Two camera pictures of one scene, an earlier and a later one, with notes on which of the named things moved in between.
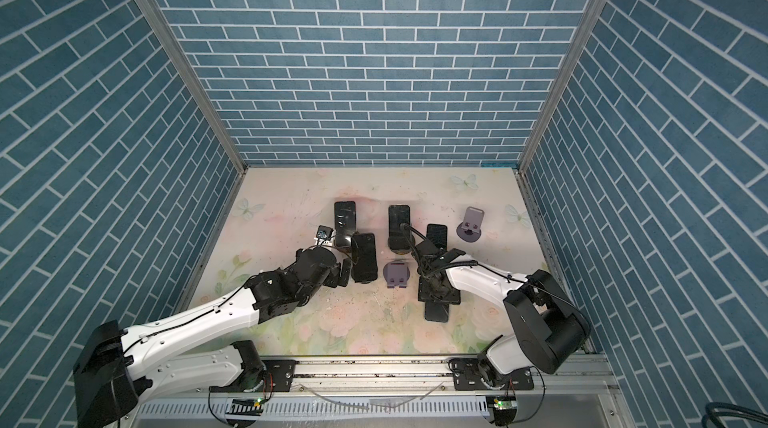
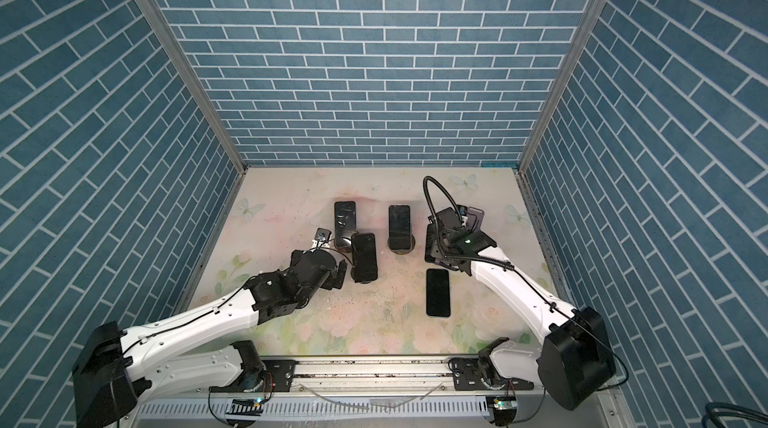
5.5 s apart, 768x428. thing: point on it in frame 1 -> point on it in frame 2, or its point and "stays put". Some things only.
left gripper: x=337 y=279 stays put
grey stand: x=470 y=229 stays put
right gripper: x=449 y=298 -> x=437 y=249
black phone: x=363 y=257 stays put
